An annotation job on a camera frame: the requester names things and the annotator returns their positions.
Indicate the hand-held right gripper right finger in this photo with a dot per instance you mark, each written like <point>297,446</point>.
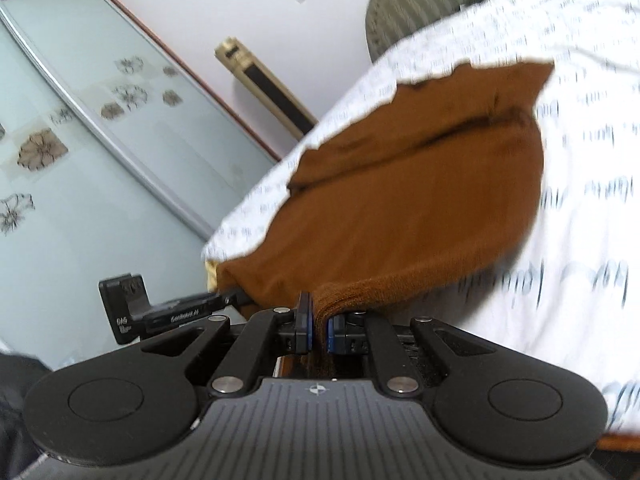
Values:
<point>331,335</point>

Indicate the gold tower fan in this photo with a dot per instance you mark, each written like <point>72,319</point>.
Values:
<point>265,85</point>

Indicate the green upholstered headboard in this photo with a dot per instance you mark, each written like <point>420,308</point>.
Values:
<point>410,0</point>

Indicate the yellow sheet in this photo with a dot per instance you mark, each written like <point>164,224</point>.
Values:
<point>211,275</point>

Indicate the wooden bed frame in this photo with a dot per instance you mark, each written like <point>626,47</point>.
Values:
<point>620,442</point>

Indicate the white script-printed quilt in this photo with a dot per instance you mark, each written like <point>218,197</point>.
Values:
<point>590,160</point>

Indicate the floral glass wardrobe door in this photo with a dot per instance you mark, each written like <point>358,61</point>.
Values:
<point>75,260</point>

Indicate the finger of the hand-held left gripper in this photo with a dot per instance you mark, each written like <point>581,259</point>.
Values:
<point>237,302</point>

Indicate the person's dark clothing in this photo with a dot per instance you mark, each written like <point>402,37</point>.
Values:
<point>15,410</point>

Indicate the brown knit sweater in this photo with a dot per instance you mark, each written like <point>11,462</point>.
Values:
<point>400,200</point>

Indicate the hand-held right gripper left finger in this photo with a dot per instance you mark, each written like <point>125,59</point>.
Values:
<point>305,325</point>

